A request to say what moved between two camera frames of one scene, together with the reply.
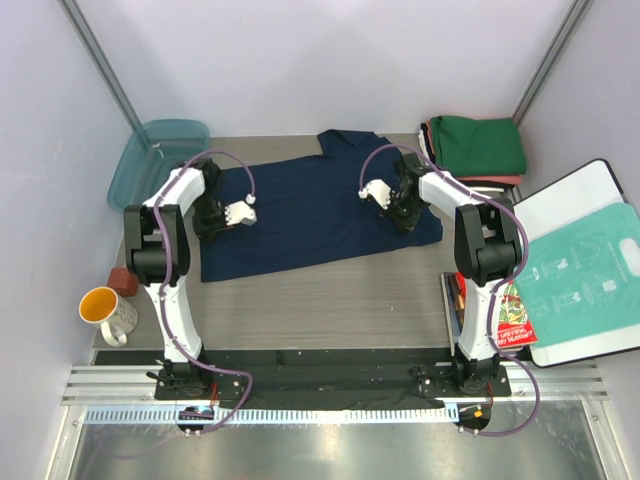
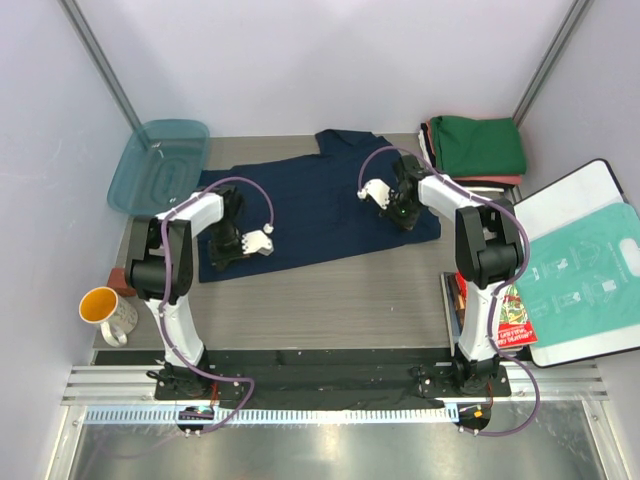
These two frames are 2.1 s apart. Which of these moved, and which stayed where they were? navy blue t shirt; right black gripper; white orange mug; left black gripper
Moved: left black gripper
Stayed: right black gripper; white orange mug; navy blue t shirt
